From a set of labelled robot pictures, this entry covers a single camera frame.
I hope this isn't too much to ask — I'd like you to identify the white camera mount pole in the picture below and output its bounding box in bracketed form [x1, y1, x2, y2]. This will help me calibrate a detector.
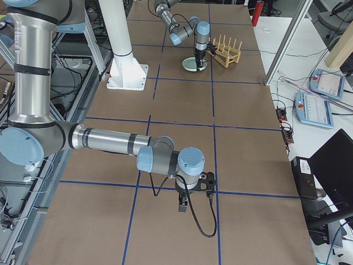
[99, 0, 133, 57]

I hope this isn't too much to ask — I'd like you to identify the wooden dish rack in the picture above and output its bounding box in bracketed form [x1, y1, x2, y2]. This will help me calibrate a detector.
[207, 35, 243, 68]

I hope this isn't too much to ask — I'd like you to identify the red bottle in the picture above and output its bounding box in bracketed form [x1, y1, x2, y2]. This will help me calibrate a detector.
[252, 1, 264, 27]

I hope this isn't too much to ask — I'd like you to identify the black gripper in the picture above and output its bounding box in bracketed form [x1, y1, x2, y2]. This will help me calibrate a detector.
[194, 42, 216, 71]
[175, 174, 214, 213]

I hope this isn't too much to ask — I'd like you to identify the black cable hub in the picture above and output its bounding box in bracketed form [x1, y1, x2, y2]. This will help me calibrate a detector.
[276, 108, 287, 121]
[281, 128, 294, 144]

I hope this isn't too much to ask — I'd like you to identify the blue teach pendant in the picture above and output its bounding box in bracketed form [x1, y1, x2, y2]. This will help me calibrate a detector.
[295, 92, 334, 129]
[309, 68, 346, 100]

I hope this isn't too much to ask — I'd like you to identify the wooden beam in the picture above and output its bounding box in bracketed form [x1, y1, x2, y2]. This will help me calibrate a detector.
[325, 22, 353, 68]

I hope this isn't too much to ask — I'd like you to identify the black cable hub right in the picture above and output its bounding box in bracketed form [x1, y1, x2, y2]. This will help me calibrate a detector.
[281, 128, 294, 144]

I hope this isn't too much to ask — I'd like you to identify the black laptop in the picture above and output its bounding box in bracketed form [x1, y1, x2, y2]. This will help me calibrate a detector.
[307, 129, 352, 229]

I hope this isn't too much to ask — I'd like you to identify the far blue teach pendant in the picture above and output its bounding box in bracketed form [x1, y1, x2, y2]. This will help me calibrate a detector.
[309, 68, 346, 100]

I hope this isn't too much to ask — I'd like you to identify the black office chair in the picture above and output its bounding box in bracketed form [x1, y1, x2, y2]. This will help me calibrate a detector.
[318, 0, 352, 39]

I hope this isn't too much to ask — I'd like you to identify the near blue teach pendant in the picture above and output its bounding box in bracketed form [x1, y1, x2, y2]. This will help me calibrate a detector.
[295, 92, 334, 129]

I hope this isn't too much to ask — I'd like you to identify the brown paper table cover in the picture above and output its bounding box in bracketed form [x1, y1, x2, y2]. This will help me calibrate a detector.
[11, 0, 320, 265]

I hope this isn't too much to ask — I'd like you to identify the black cable hub left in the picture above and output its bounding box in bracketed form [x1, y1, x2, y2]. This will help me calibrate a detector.
[276, 108, 287, 121]

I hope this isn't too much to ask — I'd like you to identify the grey aluminium frame post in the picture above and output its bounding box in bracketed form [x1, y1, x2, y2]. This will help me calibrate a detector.
[264, 0, 313, 86]

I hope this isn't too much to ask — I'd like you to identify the black box with label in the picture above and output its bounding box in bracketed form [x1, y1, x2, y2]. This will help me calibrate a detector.
[291, 156, 317, 200]

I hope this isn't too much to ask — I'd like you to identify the light green round plate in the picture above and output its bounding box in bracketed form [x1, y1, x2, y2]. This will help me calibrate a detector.
[182, 57, 208, 72]

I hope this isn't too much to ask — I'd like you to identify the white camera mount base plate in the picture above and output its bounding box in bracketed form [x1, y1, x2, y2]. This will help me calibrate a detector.
[106, 55, 149, 91]

